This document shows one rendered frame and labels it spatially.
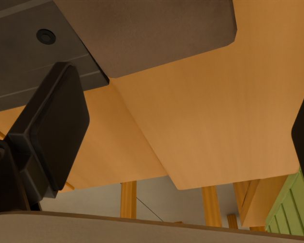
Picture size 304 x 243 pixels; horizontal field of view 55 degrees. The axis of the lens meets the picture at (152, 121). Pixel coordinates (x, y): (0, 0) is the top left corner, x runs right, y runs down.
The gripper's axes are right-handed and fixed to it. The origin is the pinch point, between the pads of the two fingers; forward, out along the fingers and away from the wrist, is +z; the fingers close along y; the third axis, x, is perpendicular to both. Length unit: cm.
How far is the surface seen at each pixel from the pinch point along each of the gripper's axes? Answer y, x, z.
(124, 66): -3.3, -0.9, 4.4
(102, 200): -75, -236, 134
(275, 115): 7.1, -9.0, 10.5
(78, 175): -12.8, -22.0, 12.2
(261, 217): 22, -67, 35
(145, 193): -33, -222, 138
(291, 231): 22, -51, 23
